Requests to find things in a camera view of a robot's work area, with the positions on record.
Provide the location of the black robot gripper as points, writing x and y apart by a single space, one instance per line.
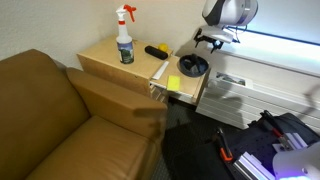
216 36

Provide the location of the dark grey black socks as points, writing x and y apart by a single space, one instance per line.
192 64

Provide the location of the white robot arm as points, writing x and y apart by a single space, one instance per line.
221 14

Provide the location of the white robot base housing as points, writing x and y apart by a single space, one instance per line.
301 164

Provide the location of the dark blue bowl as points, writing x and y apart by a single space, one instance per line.
203 62

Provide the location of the yellow ball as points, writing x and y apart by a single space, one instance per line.
163 47

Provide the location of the yellow sticky note pad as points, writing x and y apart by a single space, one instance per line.
173 83

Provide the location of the white paper strip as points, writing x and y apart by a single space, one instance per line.
161 70

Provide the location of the light wooden side table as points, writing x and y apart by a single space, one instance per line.
102 60

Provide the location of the white spray bottle red trigger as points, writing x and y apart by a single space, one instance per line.
124 40

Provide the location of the orange black clamp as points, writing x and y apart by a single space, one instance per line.
224 149

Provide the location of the red black clamp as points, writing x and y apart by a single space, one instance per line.
267 118

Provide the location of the brown leather sofa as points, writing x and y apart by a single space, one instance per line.
60 123

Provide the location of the white wall heater unit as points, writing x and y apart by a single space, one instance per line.
237 101

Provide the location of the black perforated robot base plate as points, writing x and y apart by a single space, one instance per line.
257 140

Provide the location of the aluminium extrusion rail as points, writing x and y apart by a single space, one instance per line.
251 168

